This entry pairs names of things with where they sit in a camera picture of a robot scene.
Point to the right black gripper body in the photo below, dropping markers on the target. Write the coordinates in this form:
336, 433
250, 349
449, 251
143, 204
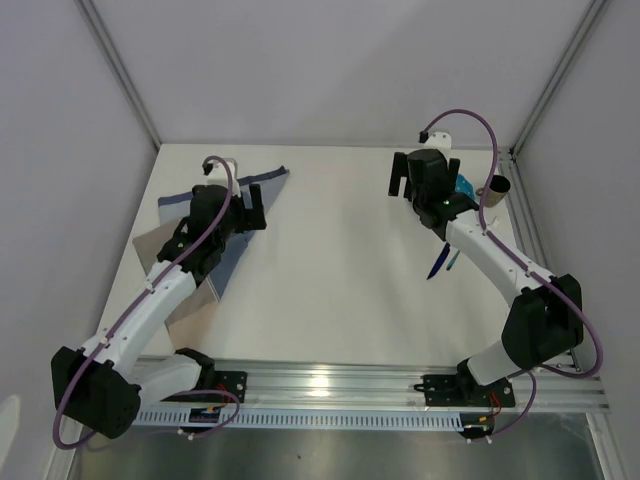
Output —
419, 199

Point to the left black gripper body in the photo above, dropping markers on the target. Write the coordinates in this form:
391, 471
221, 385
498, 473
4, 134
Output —
236, 222

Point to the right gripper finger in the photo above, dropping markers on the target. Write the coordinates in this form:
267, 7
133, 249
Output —
399, 172
453, 171

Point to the blue beige checked cloth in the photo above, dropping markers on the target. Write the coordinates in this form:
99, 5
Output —
193, 318

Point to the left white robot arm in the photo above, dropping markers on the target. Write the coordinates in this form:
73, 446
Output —
92, 384

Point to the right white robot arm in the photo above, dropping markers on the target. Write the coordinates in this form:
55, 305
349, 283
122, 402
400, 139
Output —
542, 321

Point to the teal dotted plate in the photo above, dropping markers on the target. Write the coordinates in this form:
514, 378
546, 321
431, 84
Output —
462, 185

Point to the brown mug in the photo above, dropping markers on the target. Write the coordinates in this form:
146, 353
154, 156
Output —
499, 187

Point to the purple knife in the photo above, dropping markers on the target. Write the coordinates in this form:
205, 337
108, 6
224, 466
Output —
442, 257

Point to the purple teal fork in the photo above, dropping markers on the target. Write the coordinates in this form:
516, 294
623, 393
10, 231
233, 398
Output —
452, 262

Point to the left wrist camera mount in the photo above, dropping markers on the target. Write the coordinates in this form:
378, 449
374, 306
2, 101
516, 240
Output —
215, 172

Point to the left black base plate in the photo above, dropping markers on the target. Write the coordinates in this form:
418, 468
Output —
227, 381

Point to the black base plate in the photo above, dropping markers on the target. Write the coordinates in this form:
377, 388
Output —
446, 390
227, 381

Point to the aluminium mounting rail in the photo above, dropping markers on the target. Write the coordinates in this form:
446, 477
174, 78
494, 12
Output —
299, 385

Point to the right aluminium frame post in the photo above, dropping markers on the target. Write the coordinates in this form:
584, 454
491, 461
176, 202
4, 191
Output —
578, 40

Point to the aluminium frame post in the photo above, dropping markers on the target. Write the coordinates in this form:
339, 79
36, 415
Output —
105, 44
578, 40

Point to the white slotted cable duct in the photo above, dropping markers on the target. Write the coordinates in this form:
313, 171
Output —
299, 419

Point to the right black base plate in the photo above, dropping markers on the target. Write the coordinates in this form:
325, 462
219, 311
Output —
446, 390

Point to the left aluminium frame post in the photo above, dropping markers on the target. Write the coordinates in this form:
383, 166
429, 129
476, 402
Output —
105, 44

